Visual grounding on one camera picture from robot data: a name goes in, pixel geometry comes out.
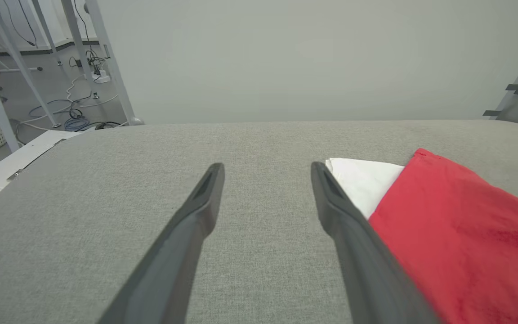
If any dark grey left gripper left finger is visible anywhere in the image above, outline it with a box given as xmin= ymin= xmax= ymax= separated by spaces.
xmin=97 ymin=163 xmax=226 ymax=324

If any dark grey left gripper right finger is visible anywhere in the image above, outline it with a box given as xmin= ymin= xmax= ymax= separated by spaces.
xmin=311 ymin=162 xmax=442 ymax=324

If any red and white garment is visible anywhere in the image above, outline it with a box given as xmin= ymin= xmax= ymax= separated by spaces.
xmin=325 ymin=148 xmax=518 ymax=324

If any grey fabric sofa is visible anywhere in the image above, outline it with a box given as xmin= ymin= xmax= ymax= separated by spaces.
xmin=0 ymin=119 xmax=518 ymax=324

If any white flat panel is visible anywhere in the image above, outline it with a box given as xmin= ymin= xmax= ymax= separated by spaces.
xmin=0 ymin=130 xmax=84 ymax=210

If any blue coiled cable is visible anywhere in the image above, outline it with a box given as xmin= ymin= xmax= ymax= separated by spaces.
xmin=63 ymin=116 xmax=89 ymax=132

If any white floor cable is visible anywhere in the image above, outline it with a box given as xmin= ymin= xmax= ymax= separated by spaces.
xmin=18 ymin=74 xmax=120 ymax=131

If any frame leg with black tabs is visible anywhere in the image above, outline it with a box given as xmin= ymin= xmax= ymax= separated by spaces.
xmin=483 ymin=34 xmax=518 ymax=121

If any black wall cable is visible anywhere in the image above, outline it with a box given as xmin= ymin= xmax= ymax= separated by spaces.
xmin=5 ymin=0 xmax=37 ymax=48

